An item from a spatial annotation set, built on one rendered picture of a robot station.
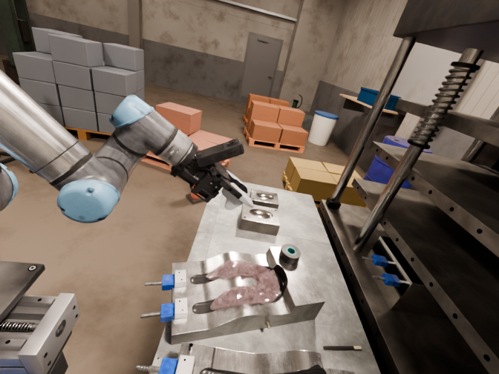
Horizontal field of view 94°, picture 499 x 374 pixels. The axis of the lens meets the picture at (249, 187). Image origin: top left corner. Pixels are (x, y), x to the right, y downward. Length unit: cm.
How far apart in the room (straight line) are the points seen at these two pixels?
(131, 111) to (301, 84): 835
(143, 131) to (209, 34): 840
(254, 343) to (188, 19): 868
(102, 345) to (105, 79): 309
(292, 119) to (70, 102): 381
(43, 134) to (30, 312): 47
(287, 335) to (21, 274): 76
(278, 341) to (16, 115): 85
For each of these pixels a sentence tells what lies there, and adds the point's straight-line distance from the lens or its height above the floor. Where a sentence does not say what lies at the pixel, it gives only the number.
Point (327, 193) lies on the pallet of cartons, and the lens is 318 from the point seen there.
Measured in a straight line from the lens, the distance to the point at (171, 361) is 73.
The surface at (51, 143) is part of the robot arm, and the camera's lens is 43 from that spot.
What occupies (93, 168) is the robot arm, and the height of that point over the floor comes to 138.
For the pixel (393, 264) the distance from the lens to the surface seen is 123.
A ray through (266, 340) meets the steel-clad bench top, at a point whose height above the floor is 80.
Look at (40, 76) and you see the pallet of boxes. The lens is 424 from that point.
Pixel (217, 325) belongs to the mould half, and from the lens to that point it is 82.
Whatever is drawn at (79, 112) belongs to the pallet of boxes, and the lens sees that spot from 414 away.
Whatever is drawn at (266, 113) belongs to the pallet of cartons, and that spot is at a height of 59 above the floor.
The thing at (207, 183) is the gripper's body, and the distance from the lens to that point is 55.
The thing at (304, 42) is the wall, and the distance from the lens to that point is 868.
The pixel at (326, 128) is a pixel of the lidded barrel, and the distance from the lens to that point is 598.
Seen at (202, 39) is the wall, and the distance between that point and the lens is 887.
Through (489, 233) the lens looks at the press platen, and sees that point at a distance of 98.
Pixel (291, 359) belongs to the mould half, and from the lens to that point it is 76.
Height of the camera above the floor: 158
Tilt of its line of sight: 29 degrees down
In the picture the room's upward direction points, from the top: 13 degrees clockwise
